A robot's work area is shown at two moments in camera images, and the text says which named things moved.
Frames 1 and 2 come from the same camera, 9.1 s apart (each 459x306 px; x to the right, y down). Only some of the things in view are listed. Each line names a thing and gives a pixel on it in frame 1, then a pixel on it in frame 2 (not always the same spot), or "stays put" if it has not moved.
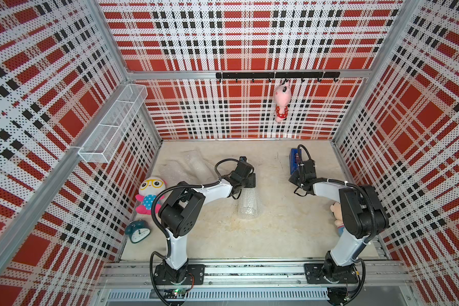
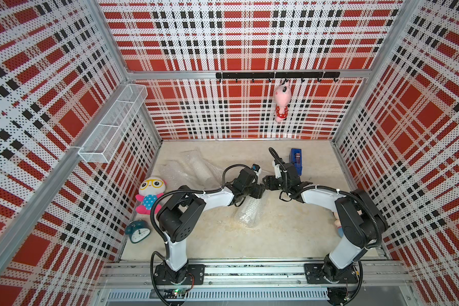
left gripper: x=251 y=180 → x=259 y=191
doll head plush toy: x=336 y=209 stays put
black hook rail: x=269 y=75 stays put
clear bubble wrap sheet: x=196 y=164 stays put
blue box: x=293 y=159 stays put
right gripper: x=293 y=176 → x=269 y=182
